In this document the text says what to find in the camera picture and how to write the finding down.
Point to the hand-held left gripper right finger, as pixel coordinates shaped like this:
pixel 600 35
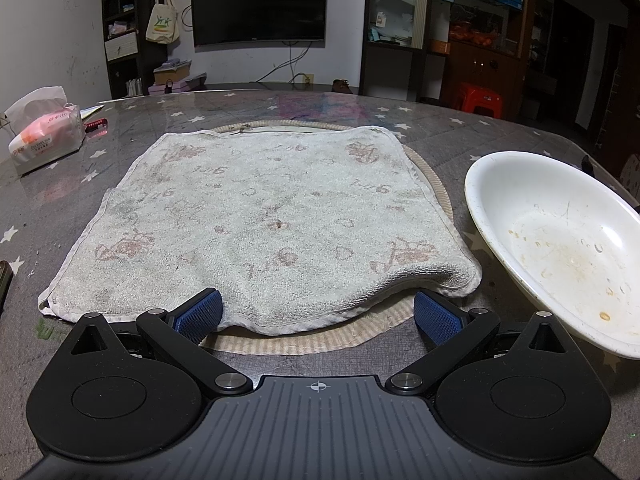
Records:
pixel 440 317

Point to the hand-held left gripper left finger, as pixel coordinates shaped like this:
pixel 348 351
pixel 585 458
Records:
pixel 200 315

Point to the white bowl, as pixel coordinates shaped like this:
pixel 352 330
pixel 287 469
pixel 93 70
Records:
pixel 550 220

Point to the beige striped mat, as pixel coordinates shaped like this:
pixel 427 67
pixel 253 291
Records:
pixel 300 345

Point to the white patterned towel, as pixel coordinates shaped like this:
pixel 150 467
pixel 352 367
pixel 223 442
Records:
pixel 260 210

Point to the grey star tablecloth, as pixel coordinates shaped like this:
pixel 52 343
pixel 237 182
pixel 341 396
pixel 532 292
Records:
pixel 75 195

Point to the small red object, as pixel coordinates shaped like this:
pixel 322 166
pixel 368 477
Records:
pixel 96 124

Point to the red plastic stool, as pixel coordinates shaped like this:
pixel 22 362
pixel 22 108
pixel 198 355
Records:
pixel 477 100

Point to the white storage bins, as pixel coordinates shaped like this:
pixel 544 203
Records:
pixel 531 109

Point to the paper sheets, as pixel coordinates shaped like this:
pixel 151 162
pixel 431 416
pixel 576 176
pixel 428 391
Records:
pixel 92 112

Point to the tissue pack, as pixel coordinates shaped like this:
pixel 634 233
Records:
pixel 45 135

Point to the polka dot play tent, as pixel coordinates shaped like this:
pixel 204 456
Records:
pixel 631 170

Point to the stack of gift boxes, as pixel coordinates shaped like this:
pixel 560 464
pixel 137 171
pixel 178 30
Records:
pixel 172 75

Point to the brown wooden cabinet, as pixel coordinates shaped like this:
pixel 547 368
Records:
pixel 475 70

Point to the brown shoe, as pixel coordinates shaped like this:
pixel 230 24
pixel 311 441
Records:
pixel 342 86

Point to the bag of oranges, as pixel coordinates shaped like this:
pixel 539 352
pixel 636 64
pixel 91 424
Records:
pixel 472 35

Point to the dark open bookshelf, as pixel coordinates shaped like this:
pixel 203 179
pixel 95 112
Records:
pixel 122 35

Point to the cream tote bag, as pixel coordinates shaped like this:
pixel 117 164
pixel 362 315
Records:
pixel 162 22

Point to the glass display cabinet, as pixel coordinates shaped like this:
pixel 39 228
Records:
pixel 395 25

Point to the black television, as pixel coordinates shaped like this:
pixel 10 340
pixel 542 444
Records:
pixel 260 2

